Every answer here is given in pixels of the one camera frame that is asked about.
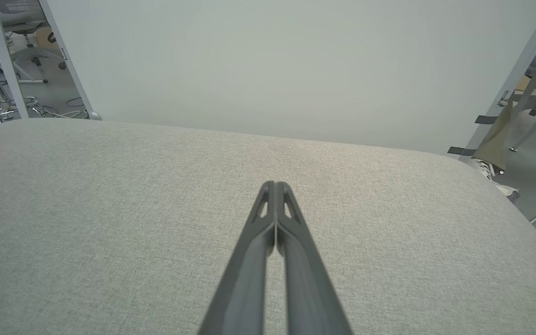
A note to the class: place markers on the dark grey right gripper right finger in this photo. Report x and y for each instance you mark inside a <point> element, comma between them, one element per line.
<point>307,288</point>

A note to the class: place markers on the white sneaker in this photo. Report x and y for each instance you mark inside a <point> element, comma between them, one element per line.
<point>484,167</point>

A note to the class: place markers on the black tape strip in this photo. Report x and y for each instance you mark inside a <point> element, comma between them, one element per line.
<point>485,119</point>
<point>459,151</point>

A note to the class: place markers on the grey fabric sofa cushion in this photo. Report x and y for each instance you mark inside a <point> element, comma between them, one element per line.
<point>110,232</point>

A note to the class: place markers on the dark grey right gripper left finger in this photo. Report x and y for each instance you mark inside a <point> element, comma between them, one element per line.
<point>244,279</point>

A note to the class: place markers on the white partition board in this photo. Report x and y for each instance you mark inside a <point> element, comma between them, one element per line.
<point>296,70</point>

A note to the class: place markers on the white metal frame post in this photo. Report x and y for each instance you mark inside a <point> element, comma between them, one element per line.
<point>3,56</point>

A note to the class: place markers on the grey partition foot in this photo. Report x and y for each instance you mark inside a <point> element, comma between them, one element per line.
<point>94,116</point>

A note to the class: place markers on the white base office chair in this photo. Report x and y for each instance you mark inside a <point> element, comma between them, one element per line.
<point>30,53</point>

